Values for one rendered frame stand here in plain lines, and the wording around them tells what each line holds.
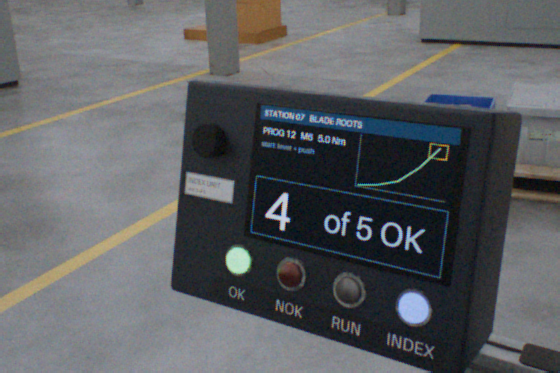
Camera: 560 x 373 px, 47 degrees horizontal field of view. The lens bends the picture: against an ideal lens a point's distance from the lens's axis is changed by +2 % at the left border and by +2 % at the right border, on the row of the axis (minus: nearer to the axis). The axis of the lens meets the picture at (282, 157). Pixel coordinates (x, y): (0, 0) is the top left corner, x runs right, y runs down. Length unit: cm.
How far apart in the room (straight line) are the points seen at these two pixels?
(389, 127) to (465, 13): 768
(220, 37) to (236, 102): 603
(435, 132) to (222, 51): 614
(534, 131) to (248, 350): 200
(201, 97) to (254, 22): 803
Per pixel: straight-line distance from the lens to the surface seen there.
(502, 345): 56
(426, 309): 47
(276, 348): 233
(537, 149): 365
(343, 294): 49
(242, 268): 53
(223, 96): 54
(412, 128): 46
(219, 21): 653
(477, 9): 810
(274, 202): 51
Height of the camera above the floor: 137
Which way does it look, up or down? 19 degrees down
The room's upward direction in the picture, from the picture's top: 2 degrees counter-clockwise
